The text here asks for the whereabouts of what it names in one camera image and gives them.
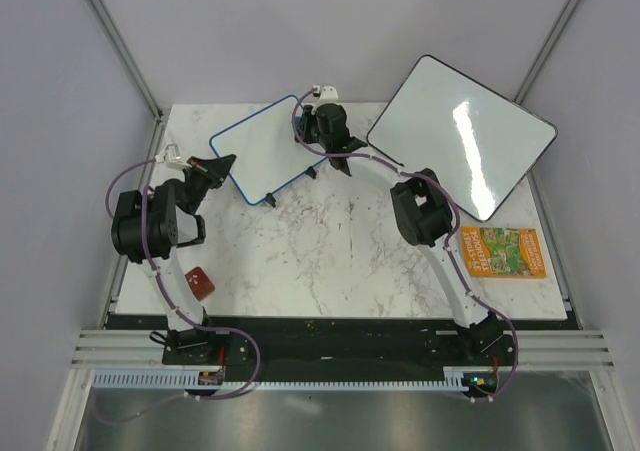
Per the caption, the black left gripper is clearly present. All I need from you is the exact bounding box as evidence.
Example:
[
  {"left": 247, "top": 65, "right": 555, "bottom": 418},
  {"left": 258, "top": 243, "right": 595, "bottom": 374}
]
[{"left": 185, "top": 156, "right": 237, "bottom": 213}]

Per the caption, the blue framed small whiteboard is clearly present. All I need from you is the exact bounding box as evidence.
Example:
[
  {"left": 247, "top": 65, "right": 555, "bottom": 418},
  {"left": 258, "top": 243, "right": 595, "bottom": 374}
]
[{"left": 209, "top": 95, "right": 324, "bottom": 206}]

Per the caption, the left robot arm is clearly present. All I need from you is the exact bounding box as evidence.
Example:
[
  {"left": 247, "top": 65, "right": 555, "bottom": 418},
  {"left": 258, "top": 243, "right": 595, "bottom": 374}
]
[{"left": 111, "top": 154, "right": 260, "bottom": 366}]

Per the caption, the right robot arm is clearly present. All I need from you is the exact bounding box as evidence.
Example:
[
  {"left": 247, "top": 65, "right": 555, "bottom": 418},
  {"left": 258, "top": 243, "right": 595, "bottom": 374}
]
[{"left": 292, "top": 103, "right": 519, "bottom": 366}]

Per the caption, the black framed large whiteboard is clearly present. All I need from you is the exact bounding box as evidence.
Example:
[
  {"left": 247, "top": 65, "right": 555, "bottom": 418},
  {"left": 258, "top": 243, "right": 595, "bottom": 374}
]
[{"left": 367, "top": 55, "right": 558, "bottom": 222}]

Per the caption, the brown red card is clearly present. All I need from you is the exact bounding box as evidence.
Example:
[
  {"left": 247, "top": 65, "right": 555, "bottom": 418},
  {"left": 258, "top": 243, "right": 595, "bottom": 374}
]
[{"left": 185, "top": 266, "right": 215, "bottom": 301}]

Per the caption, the orange treehouse book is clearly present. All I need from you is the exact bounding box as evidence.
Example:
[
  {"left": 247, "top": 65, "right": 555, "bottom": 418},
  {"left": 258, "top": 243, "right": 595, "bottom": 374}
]
[{"left": 459, "top": 226, "right": 547, "bottom": 279}]

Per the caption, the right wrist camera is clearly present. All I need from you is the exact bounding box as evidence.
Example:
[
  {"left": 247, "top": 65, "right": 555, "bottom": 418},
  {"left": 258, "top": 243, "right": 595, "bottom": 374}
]
[{"left": 311, "top": 85, "right": 339, "bottom": 107}]

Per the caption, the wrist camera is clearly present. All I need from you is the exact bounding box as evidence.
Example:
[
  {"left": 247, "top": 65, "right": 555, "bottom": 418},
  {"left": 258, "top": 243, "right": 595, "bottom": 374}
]
[
  {"left": 154, "top": 143, "right": 189, "bottom": 169},
  {"left": 311, "top": 85, "right": 339, "bottom": 107}
]

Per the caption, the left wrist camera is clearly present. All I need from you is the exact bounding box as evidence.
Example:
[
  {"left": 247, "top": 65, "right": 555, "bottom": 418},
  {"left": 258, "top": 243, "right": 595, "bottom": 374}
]
[{"left": 154, "top": 143, "right": 189, "bottom": 169}]

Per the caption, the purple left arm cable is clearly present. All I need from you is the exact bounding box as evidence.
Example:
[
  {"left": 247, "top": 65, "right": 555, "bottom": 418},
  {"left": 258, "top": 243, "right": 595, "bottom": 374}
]
[{"left": 92, "top": 160, "right": 262, "bottom": 426}]

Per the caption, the white slotted cable duct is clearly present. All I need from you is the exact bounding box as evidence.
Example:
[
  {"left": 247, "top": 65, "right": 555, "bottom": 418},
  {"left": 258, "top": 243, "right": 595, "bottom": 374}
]
[{"left": 92, "top": 369, "right": 495, "bottom": 392}]

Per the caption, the aluminium frame rail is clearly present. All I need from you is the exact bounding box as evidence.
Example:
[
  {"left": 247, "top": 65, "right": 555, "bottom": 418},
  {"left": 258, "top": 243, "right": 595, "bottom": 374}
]
[{"left": 72, "top": 328, "right": 613, "bottom": 371}]

